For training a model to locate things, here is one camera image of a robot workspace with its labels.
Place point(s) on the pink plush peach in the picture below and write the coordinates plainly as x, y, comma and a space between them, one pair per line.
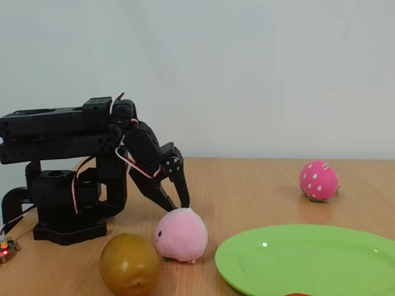
182, 235

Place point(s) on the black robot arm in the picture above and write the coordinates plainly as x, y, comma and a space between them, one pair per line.
61, 123

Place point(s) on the green plastic plate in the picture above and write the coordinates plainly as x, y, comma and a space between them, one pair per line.
305, 262

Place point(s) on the brown kiwi fruit toy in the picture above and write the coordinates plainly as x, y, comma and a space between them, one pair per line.
129, 265

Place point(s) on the pink plush strawberry white dots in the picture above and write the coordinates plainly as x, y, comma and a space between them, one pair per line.
318, 182

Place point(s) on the black table clamp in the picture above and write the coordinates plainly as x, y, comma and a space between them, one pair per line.
12, 200

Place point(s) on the red strawberry toy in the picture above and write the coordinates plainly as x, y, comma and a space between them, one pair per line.
297, 294

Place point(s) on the small controller circuit board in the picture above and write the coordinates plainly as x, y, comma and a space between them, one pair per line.
6, 250

